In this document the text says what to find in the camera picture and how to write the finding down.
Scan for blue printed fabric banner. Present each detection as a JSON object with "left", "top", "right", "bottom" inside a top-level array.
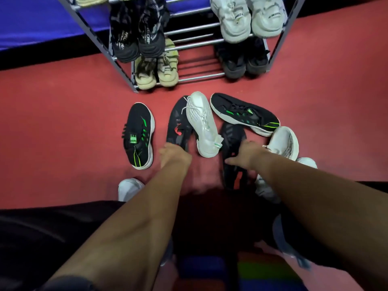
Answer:
[{"left": 0, "top": 0, "right": 285, "bottom": 51}]

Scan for multicoloured foam mat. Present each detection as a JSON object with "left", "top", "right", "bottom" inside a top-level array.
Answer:
[{"left": 173, "top": 251, "right": 308, "bottom": 291}]

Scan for person's black trousers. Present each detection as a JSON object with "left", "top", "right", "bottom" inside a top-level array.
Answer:
[{"left": 0, "top": 181, "right": 388, "bottom": 291}]

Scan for grey metal shoe rack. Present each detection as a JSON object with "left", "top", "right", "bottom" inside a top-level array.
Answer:
[{"left": 56, "top": 0, "right": 308, "bottom": 93}]

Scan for white mesh laced sneaker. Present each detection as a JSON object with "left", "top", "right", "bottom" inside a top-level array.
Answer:
[
  {"left": 254, "top": 126, "right": 300, "bottom": 203},
  {"left": 181, "top": 91, "right": 224, "bottom": 158}
]

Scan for person's dark patterned sleeve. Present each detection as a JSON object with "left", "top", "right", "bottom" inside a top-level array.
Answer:
[{"left": 38, "top": 275, "right": 99, "bottom": 291}]

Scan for person's left hand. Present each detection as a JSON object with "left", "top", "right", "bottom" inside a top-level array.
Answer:
[{"left": 159, "top": 142, "right": 193, "bottom": 172}]

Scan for person's right hand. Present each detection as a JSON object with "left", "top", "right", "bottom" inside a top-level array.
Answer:
[{"left": 224, "top": 139, "right": 267, "bottom": 171}]

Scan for person's right forearm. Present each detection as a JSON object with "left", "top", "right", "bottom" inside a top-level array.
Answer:
[{"left": 254, "top": 150, "right": 388, "bottom": 291}]

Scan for white chunky sneaker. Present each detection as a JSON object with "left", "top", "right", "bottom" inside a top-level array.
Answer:
[
  {"left": 209, "top": 0, "right": 252, "bottom": 44},
  {"left": 245, "top": 0, "right": 287, "bottom": 38}
]

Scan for black grey mesh sneaker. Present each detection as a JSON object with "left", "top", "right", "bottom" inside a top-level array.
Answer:
[
  {"left": 138, "top": 0, "right": 170, "bottom": 58},
  {"left": 110, "top": 1, "right": 141, "bottom": 63}
]

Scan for person's left forearm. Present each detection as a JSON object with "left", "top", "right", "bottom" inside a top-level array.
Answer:
[{"left": 50, "top": 163, "right": 192, "bottom": 291}]

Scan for black green-striped sneaker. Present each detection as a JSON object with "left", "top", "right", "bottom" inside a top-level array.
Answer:
[
  {"left": 209, "top": 93, "right": 281, "bottom": 137},
  {"left": 122, "top": 102, "right": 156, "bottom": 171}
]

